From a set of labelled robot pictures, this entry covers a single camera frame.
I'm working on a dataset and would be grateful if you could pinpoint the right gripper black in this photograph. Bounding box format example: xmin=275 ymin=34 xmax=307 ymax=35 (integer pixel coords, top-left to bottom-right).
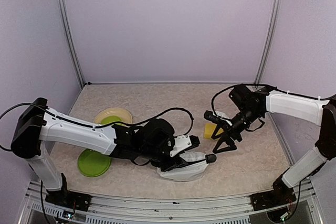
xmin=212 ymin=106 xmax=263 ymax=153

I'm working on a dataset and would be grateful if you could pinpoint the yellow sponge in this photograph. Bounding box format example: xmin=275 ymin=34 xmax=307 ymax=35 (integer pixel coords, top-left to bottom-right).
xmin=204 ymin=123 xmax=215 ymax=140

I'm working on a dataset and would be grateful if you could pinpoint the white drawstring pouch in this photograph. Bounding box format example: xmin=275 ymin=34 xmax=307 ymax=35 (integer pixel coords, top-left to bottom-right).
xmin=156 ymin=151 xmax=217 ymax=182

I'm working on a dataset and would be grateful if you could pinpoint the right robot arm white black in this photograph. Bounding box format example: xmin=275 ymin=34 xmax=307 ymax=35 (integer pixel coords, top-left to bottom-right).
xmin=204 ymin=84 xmax=335 ymax=205

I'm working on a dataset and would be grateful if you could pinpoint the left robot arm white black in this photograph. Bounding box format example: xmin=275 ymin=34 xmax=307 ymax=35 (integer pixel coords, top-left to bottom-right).
xmin=1 ymin=98 xmax=193 ymax=206

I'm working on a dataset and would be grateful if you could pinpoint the beige plate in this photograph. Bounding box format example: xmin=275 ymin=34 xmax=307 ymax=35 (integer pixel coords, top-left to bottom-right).
xmin=94 ymin=108 xmax=133 ymax=124

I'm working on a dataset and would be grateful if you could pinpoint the green bowl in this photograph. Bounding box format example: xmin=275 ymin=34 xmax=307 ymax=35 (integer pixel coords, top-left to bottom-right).
xmin=100 ymin=115 xmax=123 ymax=125

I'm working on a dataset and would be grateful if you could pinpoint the green plate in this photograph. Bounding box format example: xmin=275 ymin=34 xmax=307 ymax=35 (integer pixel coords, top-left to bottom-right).
xmin=77 ymin=149 xmax=111 ymax=177

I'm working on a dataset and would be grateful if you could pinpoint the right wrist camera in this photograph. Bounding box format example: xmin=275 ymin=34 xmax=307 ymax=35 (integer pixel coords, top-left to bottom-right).
xmin=204 ymin=110 xmax=229 ymax=124

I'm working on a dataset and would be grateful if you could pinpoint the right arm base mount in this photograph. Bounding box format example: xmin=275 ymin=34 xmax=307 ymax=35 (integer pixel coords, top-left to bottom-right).
xmin=250 ymin=189 xmax=297 ymax=211

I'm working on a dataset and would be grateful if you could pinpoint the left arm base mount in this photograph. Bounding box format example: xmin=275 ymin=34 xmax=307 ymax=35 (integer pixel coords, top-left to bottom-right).
xmin=45 ymin=190 xmax=92 ymax=212

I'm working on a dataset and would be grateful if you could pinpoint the front aluminium rail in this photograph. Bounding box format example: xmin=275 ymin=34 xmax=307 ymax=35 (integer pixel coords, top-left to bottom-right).
xmin=15 ymin=179 xmax=323 ymax=224

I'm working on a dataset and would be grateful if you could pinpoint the right aluminium frame post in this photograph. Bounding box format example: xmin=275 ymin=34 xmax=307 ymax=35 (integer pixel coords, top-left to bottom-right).
xmin=254 ymin=0 xmax=281 ymax=85

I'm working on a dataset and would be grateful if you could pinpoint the aluminium frame post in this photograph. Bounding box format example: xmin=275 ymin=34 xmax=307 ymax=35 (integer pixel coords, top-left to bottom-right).
xmin=254 ymin=0 xmax=281 ymax=85
xmin=58 ymin=0 xmax=86 ymax=88

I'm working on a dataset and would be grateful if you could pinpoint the left aluminium frame post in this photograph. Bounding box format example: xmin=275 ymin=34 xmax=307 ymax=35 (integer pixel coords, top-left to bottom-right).
xmin=58 ymin=0 xmax=86 ymax=88

